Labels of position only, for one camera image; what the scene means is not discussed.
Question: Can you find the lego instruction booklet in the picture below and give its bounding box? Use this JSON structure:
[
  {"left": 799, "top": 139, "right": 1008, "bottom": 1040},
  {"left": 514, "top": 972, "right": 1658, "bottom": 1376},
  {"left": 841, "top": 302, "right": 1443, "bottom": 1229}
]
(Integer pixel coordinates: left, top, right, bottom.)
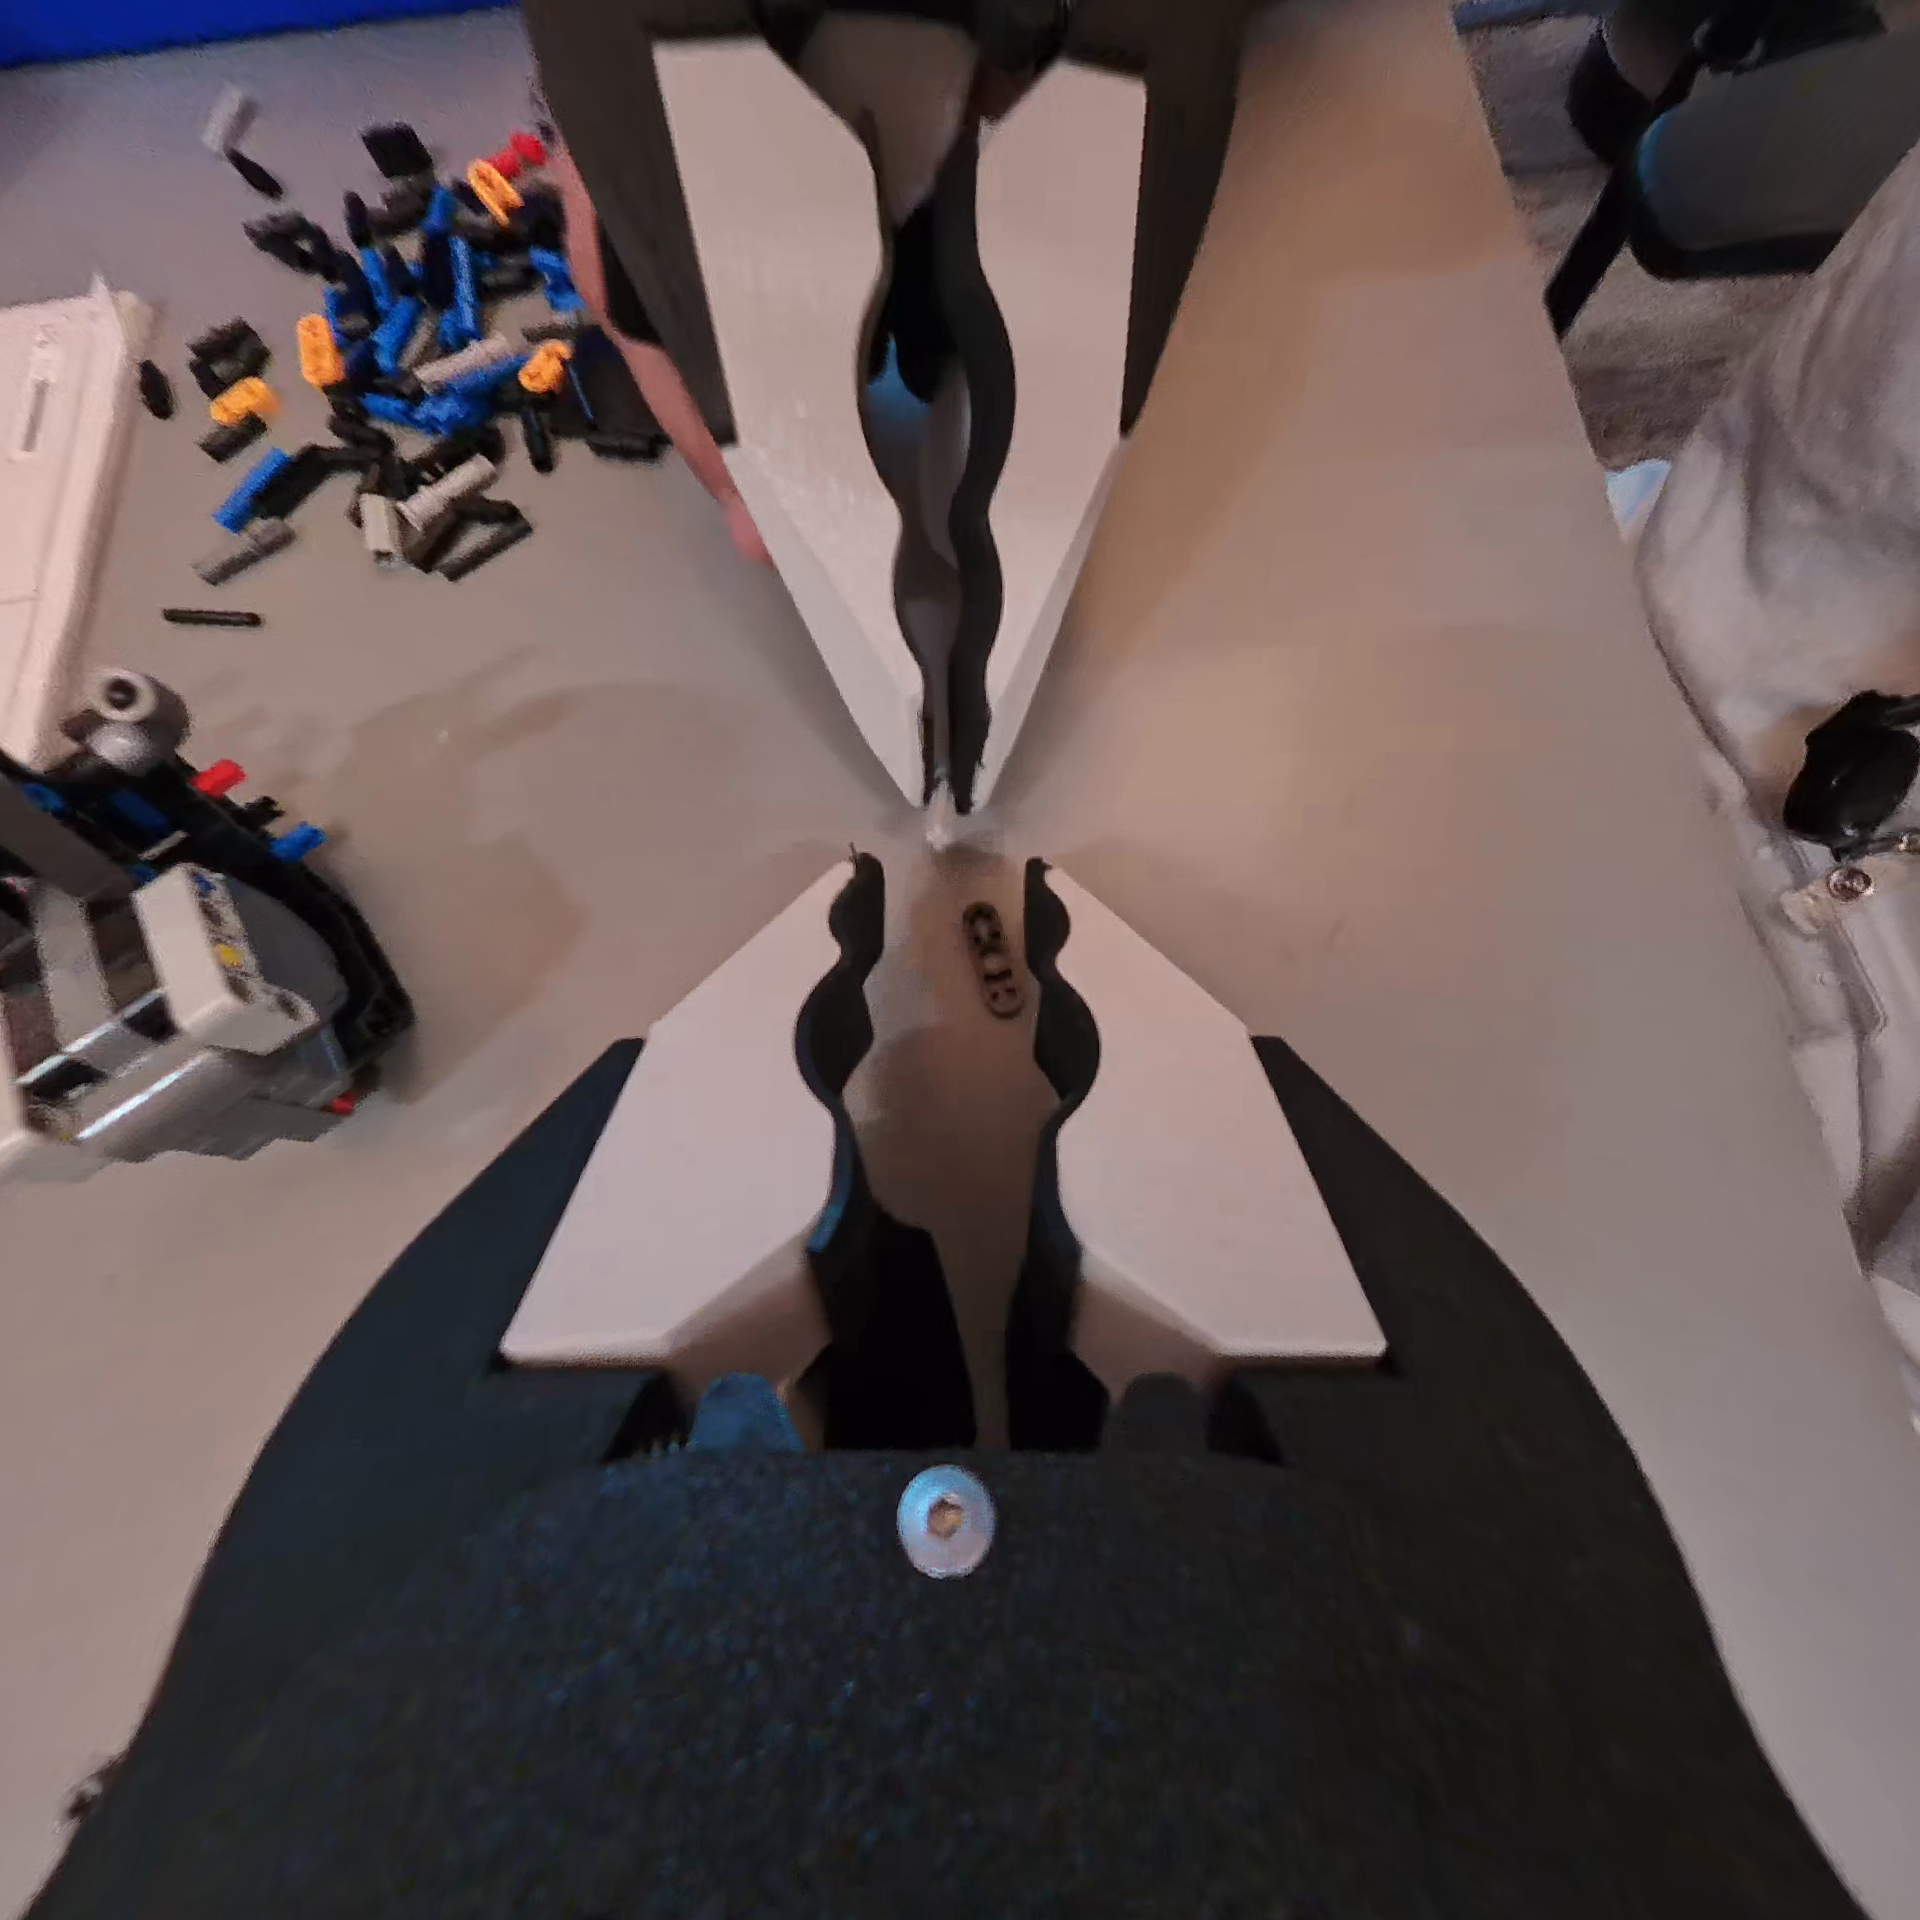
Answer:
[{"left": 0, "top": 279, "right": 160, "bottom": 726}]

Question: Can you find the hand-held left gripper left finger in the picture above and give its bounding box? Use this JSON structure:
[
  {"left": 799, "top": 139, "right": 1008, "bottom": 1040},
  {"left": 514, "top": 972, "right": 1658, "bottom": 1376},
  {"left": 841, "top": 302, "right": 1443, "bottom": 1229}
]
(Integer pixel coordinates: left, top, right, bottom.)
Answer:
[{"left": 500, "top": 857, "right": 881, "bottom": 1376}]

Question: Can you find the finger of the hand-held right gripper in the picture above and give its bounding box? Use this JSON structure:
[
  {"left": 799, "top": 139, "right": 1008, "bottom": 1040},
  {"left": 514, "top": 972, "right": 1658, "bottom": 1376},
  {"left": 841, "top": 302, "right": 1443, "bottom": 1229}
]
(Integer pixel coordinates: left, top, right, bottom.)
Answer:
[
  {"left": 945, "top": 65, "right": 1154, "bottom": 806},
  {"left": 653, "top": 31, "right": 945, "bottom": 806}
]

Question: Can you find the black office chair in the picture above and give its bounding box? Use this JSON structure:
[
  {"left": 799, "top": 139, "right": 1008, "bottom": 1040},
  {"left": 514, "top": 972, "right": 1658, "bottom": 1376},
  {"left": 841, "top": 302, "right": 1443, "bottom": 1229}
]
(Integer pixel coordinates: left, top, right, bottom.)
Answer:
[{"left": 1540, "top": 0, "right": 1920, "bottom": 343}]

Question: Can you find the small black lego beam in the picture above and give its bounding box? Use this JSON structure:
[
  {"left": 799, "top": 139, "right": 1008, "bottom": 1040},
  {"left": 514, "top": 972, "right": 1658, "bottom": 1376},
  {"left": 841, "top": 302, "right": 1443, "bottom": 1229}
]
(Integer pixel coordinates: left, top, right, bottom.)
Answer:
[{"left": 960, "top": 902, "right": 1029, "bottom": 1026}]

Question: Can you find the partly built lego model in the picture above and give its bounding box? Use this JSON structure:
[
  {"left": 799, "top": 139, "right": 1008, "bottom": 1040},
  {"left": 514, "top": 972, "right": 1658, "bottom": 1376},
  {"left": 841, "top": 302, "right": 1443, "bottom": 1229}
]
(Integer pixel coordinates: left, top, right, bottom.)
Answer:
[{"left": 0, "top": 668, "right": 418, "bottom": 1188}]

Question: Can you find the person's right hand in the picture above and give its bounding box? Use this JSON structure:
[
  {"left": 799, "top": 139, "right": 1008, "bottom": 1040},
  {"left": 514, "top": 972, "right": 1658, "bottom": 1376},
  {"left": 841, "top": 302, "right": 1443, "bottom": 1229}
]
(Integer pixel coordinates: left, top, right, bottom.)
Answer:
[{"left": 556, "top": 139, "right": 777, "bottom": 572}]

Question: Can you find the pile of small lego pieces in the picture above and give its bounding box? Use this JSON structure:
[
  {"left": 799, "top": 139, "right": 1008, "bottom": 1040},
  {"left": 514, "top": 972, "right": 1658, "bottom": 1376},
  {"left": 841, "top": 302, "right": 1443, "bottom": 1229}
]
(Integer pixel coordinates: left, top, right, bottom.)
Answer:
[{"left": 134, "top": 80, "right": 677, "bottom": 632}]

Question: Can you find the black lanyard with clip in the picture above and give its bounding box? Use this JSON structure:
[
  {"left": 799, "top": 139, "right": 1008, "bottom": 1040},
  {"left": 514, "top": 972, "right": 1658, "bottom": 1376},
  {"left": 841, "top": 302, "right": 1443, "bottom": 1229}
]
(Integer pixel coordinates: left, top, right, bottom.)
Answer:
[{"left": 1784, "top": 685, "right": 1920, "bottom": 903}]

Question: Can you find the blue plastic bin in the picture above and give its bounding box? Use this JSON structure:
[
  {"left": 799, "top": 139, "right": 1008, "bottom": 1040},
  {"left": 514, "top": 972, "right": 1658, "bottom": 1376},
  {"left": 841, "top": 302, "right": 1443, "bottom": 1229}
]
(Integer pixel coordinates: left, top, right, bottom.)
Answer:
[{"left": 0, "top": 0, "right": 519, "bottom": 71}]

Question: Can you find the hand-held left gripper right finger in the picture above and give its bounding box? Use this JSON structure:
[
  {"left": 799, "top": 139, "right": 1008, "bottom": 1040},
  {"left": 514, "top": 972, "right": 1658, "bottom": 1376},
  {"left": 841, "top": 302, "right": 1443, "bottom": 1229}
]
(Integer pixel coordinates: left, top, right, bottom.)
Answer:
[{"left": 1028, "top": 857, "right": 1386, "bottom": 1371}]

